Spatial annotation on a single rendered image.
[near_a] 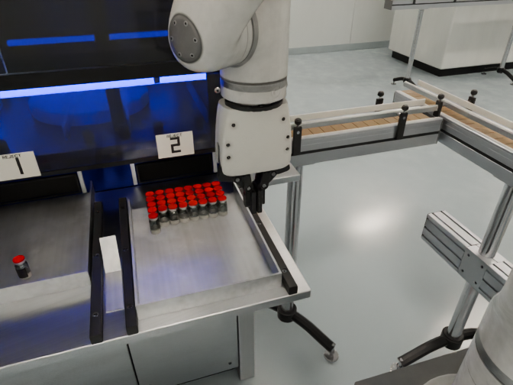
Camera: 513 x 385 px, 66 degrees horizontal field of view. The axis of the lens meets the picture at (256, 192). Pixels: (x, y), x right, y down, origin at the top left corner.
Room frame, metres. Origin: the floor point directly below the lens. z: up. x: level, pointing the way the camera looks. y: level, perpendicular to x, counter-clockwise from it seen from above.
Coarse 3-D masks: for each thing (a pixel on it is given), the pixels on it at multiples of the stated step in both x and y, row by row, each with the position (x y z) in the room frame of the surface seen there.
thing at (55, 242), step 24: (0, 216) 0.75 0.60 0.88; (24, 216) 0.75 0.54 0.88; (48, 216) 0.75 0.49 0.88; (72, 216) 0.75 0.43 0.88; (0, 240) 0.66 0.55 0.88; (24, 240) 0.66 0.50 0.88; (48, 240) 0.66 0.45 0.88; (72, 240) 0.66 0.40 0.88; (0, 264) 0.59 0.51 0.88; (48, 264) 0.59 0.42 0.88; (72, 264) 0.59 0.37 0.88; (0, 288) 0.49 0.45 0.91; (24, 288) 0.50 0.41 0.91; (48, 288) 0.51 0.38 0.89; (72, 288) 0.53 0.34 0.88
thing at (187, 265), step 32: (192, 224) 0.72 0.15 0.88; (224, 224) 0.72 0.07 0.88; (160, 256) 0.61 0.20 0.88; (192, 256) 0.61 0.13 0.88; (224, 256) 0.61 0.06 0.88; (256, 256) 0.61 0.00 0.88; (160, 288) 0.53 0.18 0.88; (192, 288) 0.53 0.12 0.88; (224, 288) 0.50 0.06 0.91; (256, 288) 0.52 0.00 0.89
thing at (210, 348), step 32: (224, 320) 0.88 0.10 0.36; (96, 352) 0.75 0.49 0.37; (128, 352) 0.78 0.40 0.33; (160, 352) 0.81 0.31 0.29; (192, 352) 0.84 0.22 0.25; (224, 352) 0.87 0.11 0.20; (0, 384) 0.67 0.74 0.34; (32, 384) 0.69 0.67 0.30; (64, 384) 0.72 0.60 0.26; (96, 384) 0.74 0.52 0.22; (128, 384) 0.77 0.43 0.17; (160, 384) 0.80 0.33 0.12
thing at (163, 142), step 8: (160, 136) 0.84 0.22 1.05; (168, 136) 0.84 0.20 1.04; (176, 136) 0.85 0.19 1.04; (184, 136) 0.85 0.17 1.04; (192, 136) 0.86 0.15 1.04; (160, 144) 0.84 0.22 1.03; (168, 144) 0.84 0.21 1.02; (184, 144) 0.85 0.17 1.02; (192, 144) 0.86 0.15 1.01; (160, 152) 0.84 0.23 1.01; (168, 152) 0.84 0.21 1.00; (184, 152) 0.85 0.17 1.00; (192, 152) 0.86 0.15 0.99
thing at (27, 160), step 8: (24, 152) 0.75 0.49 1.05; (32, 152) 0.76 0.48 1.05; (0, 160) 0.74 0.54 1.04; (8, 160) 0.74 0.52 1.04; (24, 160) 0.75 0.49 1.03; (32, 160) 0.75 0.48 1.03; (0, 168) 0.73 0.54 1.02; (8, 168) 0.74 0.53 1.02; (16, 168) 0.74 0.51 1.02; (24, 168) 0.75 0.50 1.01; (32, 168) 0.75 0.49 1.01; (0, 176) 0.73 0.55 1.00; (8, 176) 0.74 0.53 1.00; (16, 176) 0.74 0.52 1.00; (24, 176) 0.75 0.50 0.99
